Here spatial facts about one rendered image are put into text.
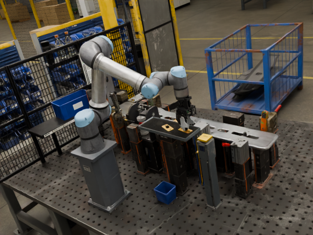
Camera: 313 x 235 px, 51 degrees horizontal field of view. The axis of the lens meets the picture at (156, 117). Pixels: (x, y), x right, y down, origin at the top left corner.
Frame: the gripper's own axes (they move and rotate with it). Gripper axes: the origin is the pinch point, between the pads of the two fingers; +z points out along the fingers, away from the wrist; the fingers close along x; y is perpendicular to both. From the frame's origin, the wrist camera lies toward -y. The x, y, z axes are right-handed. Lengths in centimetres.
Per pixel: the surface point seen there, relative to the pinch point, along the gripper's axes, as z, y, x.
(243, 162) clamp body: 22.8, 25.5, 16.0
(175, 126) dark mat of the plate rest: 1.9, -8.3, 0.3
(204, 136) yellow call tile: 1.9, 14.1, 0.5
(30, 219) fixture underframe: 95, -138, -75
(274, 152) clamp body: 38, 21, 53
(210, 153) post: 10.7, 17.9, -0.4
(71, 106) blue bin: 6, -116, -15
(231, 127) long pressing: 17.9, 0.6, 37.5
